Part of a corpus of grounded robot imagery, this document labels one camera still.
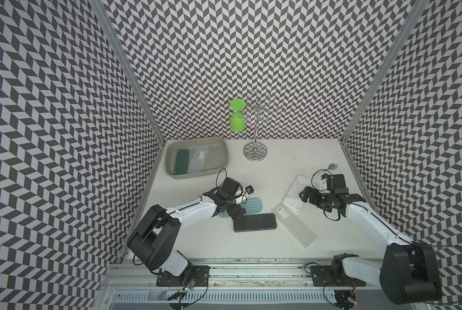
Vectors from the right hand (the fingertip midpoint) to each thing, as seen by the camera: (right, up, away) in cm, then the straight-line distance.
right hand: (308, 200), depth 87 cm
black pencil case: (-24, -9, -3) cm, 26 cm away
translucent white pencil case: (-54, +18, +21) cm, 61 cm away
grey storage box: (-59, +20, +22) cm, 66 cm away
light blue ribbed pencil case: (-25, -2, -1) cm, 25 cm away
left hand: (-33, -1, +3) cm, 33 cm away
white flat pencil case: (-6, -1, +5) cm, 8 cm away
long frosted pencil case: (-5, -11, +1) cm, 12 cm away
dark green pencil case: (-64, +17, +22) cm, 69 cm away
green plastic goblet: (-32, +40, +13) cm, 53 cm away
